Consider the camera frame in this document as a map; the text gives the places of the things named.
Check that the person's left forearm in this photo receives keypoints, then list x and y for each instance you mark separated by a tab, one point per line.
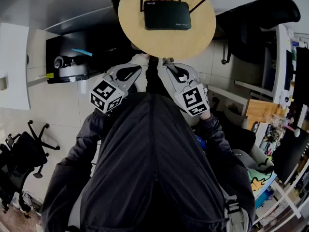
90	129

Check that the white desk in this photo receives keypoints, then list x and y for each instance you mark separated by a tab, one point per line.
14	66

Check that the black router with antennas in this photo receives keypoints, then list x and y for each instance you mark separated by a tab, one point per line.
166	16

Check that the person's black jacket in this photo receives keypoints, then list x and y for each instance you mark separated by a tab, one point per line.
149	165

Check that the black office chair with castors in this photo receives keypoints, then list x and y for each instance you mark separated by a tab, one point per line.
26	151

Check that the black monitor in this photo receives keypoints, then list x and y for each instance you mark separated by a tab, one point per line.
303	76

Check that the blue pen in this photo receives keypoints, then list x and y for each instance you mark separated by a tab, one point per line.
82	52

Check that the black padded chair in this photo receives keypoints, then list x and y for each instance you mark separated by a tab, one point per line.
253	16

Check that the person's right forearm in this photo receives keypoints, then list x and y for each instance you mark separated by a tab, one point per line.
214	132

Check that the black glossy case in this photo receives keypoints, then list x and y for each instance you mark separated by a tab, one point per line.
72	41

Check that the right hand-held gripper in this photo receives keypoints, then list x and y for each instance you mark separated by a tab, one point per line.
192	98

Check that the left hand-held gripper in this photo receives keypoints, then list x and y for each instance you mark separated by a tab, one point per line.
109	91

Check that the black and silver torch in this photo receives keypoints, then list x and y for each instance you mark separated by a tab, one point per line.
65	62

